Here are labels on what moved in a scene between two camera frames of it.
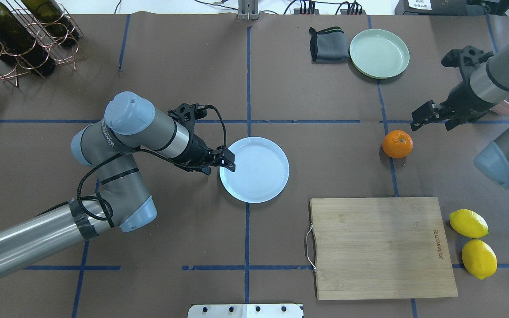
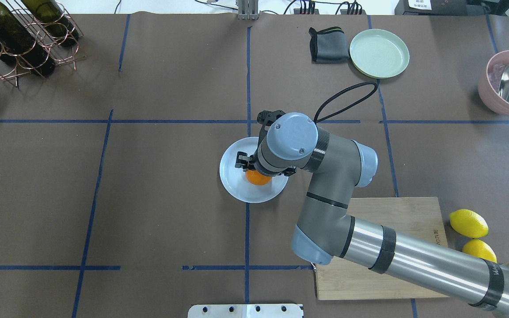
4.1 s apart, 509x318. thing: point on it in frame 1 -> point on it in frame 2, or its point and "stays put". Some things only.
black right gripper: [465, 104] -> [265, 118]
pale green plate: [379, 54] stays put
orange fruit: [397, 144] -> [255, 177]
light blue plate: [262, 170] stays put
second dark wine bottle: [55, 20] stays put
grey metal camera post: [248, 10] stays put
